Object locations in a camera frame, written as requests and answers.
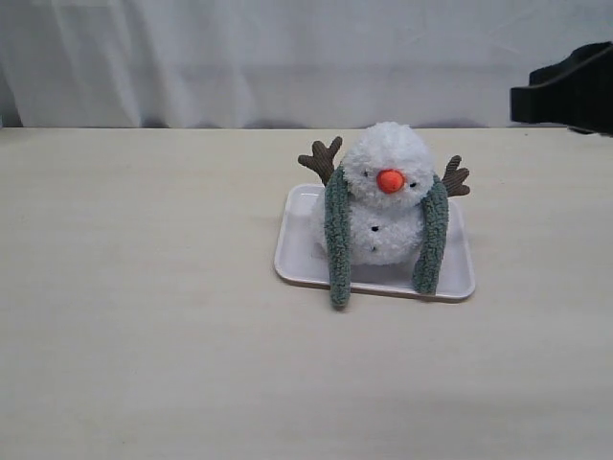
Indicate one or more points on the white plush snowman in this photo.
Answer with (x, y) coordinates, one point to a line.
(382, 196)

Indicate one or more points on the green fuzzy scarf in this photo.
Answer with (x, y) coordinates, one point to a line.
(358, 233)

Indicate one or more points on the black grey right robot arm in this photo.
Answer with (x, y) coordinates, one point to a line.
(575, 92)

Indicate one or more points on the white curtain backdrop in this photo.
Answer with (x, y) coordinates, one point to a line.
(270, 64)

